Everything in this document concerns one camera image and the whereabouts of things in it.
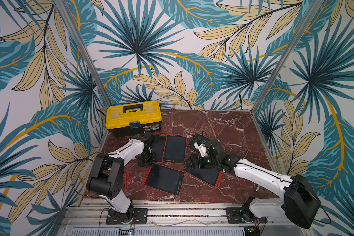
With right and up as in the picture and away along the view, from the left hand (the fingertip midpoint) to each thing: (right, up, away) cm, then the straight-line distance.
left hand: (151, 167), depth 87 cm
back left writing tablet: (+13, +9, +11) cm, 20 cm away
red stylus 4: (-2, -5, 0) cm, 5 cm away
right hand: (+22, +4, -7) cm, 23 cm away
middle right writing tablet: (+35, -6, 0) cm, 36 cm away
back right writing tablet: (+32, +15, +17) cm, 39 cm away
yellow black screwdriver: (+61, +6, +10) cm, 62 cm away
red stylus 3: (-15, -2, +1) cm, 15 cm away
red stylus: (+40, -6, -1) cm, 40 cm away
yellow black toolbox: (-12, +29, +6) cm, 32 cm away
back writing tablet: (+3, +10, +11) cm, 15 cm away
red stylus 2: (-14, -10, -4) cm, 17 cm away
